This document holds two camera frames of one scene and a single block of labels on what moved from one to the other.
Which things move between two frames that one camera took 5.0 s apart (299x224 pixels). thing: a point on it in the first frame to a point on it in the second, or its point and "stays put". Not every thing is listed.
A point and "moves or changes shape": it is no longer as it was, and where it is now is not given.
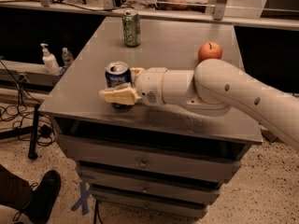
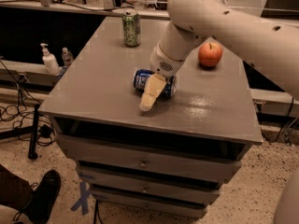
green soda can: [132, 28] stays put
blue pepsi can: [118, 75] moves or changes shape
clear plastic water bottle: [66, 56] stays put
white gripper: [149, 85] to [163, 64]
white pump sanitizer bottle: [49, 60] stays put
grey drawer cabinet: [149, 161] stays put
